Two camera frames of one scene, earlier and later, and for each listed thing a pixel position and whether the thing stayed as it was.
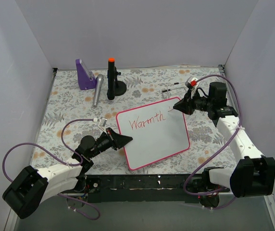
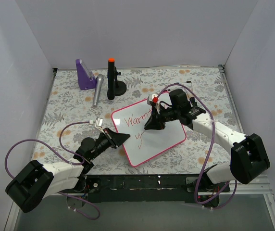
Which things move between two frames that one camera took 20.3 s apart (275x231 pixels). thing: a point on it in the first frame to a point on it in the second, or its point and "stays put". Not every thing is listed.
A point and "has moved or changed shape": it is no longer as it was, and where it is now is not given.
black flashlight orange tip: [110, 94] stays put
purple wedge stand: [86, 79] stays put
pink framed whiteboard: [158, 131] has moved or changed shape
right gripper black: [190, 103] to [158, 118]
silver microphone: [99, 78] stays put
